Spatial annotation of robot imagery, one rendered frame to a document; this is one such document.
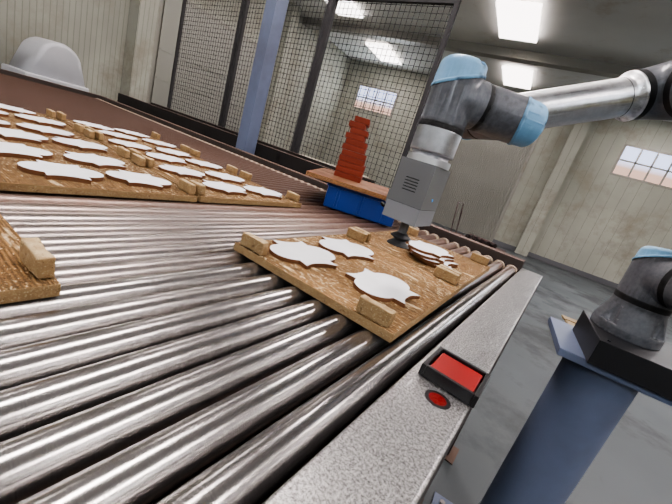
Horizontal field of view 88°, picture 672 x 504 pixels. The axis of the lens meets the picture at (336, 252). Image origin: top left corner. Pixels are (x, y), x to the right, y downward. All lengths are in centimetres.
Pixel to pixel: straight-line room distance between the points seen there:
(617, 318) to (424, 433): 77
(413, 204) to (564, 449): 83
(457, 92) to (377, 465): 51
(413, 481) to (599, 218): 1026
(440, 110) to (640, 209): 1014
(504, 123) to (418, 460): 50
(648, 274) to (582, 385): 31
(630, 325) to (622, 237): 956
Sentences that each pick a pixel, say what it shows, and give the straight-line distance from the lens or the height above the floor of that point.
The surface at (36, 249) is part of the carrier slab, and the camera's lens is 49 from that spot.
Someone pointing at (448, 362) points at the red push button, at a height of 93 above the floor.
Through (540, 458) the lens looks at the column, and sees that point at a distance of 123.
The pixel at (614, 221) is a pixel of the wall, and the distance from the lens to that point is 1057.
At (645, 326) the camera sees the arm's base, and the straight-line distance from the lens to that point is 111.
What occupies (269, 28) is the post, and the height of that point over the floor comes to 173.
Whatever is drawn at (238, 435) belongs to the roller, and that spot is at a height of 90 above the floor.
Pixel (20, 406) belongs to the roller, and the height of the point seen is 92.
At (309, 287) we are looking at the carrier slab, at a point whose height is 93.
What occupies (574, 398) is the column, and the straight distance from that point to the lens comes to 115.
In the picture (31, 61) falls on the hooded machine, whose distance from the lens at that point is 563.
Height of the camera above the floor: 116
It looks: 16 degrees down
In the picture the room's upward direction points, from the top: 18 degrees clockwise
